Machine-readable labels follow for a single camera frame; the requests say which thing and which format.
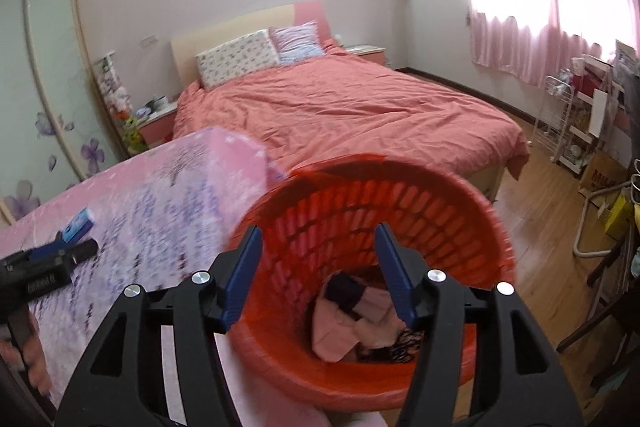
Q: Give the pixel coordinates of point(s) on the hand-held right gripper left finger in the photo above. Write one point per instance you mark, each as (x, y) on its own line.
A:
(242, 277)

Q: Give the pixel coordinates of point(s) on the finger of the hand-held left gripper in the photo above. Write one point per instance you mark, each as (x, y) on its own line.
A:
(52, 249)
(82, 252)

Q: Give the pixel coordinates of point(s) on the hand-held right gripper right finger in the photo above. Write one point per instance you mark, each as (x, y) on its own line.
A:
(397, 277)

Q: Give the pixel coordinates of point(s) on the small blue box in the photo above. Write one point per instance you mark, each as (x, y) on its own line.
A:
(80, 223)

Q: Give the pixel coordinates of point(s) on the orange plastic basket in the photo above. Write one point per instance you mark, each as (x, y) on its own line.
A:
(350, 207)

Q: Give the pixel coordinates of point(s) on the person's left hand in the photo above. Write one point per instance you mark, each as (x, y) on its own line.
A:
(37, 357)

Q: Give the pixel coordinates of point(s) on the dark cloth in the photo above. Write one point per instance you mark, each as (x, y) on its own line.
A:
(345, 297)

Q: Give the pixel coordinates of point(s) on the pink floral tablecloth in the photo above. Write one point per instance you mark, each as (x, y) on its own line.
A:
(150, 207)

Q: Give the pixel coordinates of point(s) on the pink cloth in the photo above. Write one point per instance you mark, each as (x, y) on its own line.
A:
(335, 332)

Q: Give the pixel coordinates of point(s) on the pink and white nightstand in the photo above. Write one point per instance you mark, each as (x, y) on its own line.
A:
(160, 132)
(370, 54)

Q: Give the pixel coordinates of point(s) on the floral mug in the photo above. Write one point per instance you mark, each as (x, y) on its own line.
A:
(144, 112)

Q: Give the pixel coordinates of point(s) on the hanging plush toy organizer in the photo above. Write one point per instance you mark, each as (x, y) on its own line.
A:
(117, 97)

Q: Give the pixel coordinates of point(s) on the bed with salmon cover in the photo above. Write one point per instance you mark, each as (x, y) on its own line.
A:
(350, 107)

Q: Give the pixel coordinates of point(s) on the sliding-door wardrobe with flowers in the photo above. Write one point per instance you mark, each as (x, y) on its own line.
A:
(45, 72)

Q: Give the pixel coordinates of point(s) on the dark wooden chair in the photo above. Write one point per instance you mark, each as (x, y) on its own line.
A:
(600, 292)

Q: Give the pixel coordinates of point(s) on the white floral pillow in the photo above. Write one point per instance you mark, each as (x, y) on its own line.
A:
(235, 59)

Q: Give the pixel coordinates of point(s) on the cardboard box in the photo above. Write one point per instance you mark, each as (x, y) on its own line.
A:
(600, 179)

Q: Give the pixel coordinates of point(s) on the yellow box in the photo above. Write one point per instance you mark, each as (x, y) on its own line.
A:
(617, 217)

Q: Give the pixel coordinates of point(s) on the pink striped pillow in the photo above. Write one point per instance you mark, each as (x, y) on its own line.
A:
(297, 42)

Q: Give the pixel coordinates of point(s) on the beige and pink headboard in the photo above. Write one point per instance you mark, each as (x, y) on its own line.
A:
(225, 32)

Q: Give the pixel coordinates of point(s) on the cluttered white shelf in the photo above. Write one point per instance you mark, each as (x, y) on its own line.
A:
(600, 97)

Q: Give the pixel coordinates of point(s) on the white tube frame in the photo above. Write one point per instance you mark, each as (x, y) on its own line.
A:
(580, 242)

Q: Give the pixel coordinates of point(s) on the wall switch plate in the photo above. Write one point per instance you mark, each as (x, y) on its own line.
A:
(149, 40)

